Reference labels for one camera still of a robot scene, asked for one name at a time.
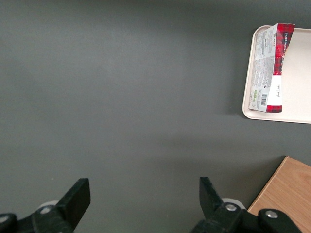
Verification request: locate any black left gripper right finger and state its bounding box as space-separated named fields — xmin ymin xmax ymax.
xmin=189 ymin=177 xmax=262 ymax=233

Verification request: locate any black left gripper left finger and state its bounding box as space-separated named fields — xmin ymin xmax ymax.
xmin=31 ymin=178 xmax=91 ymax=233

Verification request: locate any red cookie box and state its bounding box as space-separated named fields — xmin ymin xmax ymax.
xmin=247 ymin=23 xmax=296 ymax=114

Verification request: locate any beige plastic tray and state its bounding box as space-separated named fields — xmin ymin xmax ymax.
xmin=242 ymin=25 xmax=311 ymax=125

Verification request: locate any wooden drawer cabinet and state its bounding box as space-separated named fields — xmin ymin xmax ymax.
xmin=247 ymin=156 xmax=311 ymax=233

